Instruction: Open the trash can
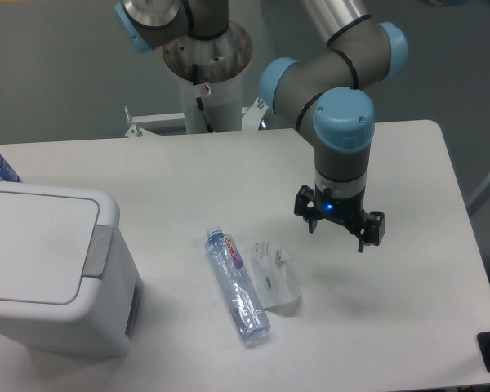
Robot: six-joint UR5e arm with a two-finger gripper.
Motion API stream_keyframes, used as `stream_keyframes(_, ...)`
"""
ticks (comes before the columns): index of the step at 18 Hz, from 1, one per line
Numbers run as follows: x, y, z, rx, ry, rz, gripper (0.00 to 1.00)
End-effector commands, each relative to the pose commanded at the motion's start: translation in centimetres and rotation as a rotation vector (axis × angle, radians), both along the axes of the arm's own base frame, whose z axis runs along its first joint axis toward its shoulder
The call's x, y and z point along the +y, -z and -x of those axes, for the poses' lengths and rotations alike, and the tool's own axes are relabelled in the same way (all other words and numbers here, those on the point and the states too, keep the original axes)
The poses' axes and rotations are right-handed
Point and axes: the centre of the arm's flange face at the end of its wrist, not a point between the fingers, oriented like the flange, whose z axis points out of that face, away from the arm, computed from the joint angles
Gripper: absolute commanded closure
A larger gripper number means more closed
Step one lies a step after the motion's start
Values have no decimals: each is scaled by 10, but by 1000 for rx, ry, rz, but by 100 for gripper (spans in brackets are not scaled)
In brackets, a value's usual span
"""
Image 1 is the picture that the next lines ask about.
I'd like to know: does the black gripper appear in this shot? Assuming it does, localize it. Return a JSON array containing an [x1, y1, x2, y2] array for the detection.
[[294, 179, 385, 252]]

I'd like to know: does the white push-button trash can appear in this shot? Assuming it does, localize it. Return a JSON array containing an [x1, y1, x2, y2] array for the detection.
[[0, 181, 143, 357]]

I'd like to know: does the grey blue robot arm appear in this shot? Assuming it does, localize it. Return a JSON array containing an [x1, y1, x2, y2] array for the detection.
[[114, 1, 408, 247]]

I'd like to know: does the clear plastic bag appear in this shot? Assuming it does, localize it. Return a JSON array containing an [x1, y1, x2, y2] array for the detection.
[[250, 241, 302, 310]]

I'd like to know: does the clear plastic water bottle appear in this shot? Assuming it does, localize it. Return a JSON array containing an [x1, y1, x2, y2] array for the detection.
[[204, 226, 271, 348]]

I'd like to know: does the black cable on pedestal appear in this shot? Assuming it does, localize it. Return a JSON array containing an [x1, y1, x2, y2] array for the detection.
[[190, 62, 215, 133]]

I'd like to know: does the white pedestal base frame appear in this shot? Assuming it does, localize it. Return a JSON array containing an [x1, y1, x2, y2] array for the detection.
[[124, 97, 277, 138]]

